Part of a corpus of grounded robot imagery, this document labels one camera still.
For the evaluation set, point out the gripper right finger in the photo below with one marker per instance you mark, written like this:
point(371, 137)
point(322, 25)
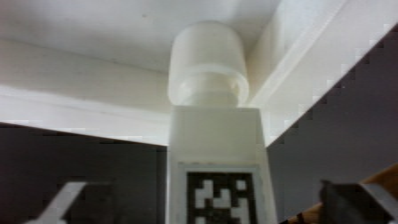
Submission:
point(357, 204)

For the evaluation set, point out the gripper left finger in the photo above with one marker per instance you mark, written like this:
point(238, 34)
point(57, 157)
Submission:
point(80, 206)

